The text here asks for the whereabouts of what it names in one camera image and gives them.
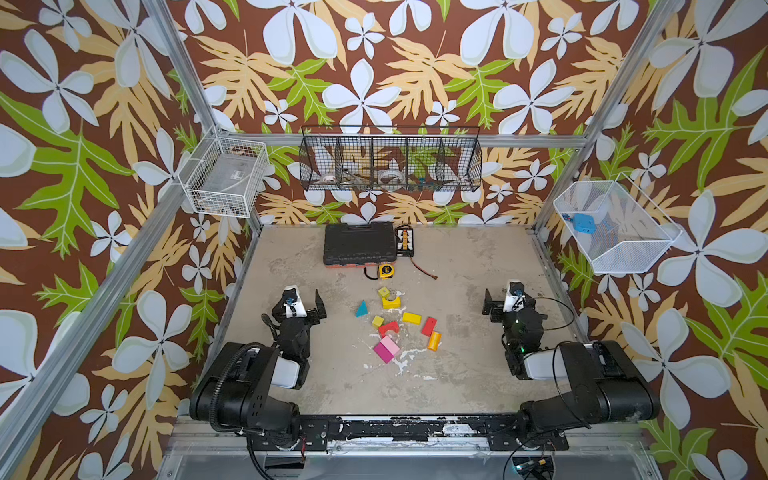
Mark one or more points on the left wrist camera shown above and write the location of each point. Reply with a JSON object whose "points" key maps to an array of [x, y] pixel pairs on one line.
{"points": [[290, 305]]}

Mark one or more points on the white mesh basket right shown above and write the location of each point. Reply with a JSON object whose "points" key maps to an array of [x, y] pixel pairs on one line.
{"points": [[633, 231]]}

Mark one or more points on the yellow tape measure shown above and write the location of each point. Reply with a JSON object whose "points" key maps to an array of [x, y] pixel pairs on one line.
{"points": [[386, 271]]}

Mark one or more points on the blue object in basket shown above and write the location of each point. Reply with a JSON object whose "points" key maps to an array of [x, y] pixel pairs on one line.
{"points": [[583, 223]]}

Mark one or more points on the magenta block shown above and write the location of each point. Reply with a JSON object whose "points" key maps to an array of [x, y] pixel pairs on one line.
{"points": [[383, 352]]}

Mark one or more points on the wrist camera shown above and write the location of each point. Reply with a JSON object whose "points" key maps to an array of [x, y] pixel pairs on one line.
{"points": [[515, 297], [290, 305]]}

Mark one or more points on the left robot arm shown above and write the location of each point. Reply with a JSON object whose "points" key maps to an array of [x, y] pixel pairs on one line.
{"points": [[233, 394]]}

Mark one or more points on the light pink block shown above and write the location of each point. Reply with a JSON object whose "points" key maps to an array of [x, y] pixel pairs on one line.
{"points": [[390, 345]]}

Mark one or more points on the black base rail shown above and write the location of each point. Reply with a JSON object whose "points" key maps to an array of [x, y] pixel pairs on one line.
{"points": [[499, 432]]}

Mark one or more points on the red arch block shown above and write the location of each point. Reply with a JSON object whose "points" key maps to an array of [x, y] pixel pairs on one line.
{"points": [[391, 328]]}

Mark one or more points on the black battery holder box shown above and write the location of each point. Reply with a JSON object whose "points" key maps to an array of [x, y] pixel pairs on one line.
{"points": [[405, 241]]}

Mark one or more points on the red rectangular block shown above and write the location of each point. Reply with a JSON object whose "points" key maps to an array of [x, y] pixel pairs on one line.
{"points": [[429, 326]]}

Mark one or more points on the yellow rectangular block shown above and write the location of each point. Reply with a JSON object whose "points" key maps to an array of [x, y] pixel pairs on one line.
{"points": [[411, 318]]}

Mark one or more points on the black wire basket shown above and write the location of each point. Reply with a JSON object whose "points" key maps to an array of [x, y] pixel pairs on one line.
{"points": [[390, 158]]}

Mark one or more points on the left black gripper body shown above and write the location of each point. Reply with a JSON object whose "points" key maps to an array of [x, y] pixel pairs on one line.
{"points": [[298, 318]]}

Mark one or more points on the teal triangle block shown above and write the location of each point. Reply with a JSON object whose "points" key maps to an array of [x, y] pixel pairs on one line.
{"points": [[362, 310]]}

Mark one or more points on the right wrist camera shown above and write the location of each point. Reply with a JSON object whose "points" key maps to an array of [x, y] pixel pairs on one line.
{"points": [[515, 297]]}

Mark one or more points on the black tool case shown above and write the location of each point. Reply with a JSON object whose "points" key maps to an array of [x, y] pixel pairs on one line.
{"points": [[359, 244]]}

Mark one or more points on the white wire basket left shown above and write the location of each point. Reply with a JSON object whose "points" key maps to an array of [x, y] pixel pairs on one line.
{"points": [[224, 175]]}

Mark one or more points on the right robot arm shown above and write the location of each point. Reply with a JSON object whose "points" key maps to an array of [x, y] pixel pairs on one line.
{"points": [[596, 382]]}

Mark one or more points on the yellow arch block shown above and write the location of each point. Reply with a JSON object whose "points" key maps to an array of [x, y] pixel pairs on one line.
{"points": [[391, 302]]}

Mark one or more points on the orange cylinder block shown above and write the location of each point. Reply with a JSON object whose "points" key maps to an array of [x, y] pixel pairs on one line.
{"points": [[434, 341]]}

